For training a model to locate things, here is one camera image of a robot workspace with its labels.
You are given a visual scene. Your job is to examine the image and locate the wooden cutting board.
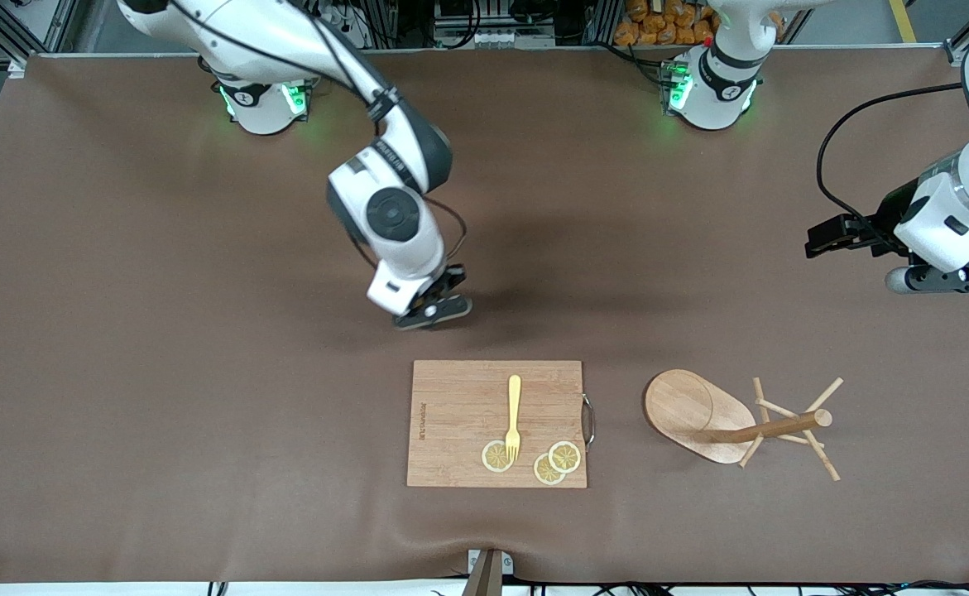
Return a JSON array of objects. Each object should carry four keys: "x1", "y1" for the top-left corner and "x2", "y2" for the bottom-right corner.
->
[{"x1": 406, "y1": 359, "x2": 597, "y2": 489}]

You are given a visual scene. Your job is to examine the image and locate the orange bread bag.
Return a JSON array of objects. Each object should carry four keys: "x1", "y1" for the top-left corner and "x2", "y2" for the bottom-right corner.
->
[{"x1": 614, "y1": 0, "x2": 783, "y2": 48}]

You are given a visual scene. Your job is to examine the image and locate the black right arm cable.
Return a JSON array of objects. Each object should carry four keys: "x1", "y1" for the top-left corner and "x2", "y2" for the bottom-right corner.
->
[{"x1": 426, "y1": 197, "x2": 468, "y2": 267}]

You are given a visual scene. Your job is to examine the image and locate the wooden cup rack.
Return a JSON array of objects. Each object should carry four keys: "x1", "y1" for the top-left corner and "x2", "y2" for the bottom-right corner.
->
[{"x1": 644, "y1": 368, "x2": 845, "y2": 483}]

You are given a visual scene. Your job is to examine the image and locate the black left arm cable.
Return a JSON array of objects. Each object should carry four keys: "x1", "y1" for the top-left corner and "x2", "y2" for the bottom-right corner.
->
[{"x1": 816, "y1": 79, "x2": 965, "y2": 241}]

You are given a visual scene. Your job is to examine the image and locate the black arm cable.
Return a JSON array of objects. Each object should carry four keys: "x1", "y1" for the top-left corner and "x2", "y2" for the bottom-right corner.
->
[
  {"x1": 426, "y1": 197, "x2": 468, "y2": 267},
  {"x1": 816, "y1": 79, "x2": 965, "y2": 241}
]

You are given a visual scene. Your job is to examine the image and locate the aluminium frame struts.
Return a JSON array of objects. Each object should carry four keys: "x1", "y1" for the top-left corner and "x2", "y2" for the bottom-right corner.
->
[{"x1": 0, "y1": 0, "x2": 79, "y2": 55}]

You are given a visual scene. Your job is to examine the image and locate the brown table mat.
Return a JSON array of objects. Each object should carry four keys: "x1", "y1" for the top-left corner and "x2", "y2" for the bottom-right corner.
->
[{"x1": 0, "y1": 46, "x2": 969, "y2": 585}]

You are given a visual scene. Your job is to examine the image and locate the yellow plastic fork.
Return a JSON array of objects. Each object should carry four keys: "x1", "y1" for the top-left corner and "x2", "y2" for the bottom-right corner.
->
[{"x1": 504, "y1": 374, "x2": 523, "y2": 463}]

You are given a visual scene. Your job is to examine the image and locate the metal table clamp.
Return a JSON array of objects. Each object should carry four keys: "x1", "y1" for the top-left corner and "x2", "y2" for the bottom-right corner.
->
[{"x1": 461, "y1": 548, "x2": 515, "y2": 596}]

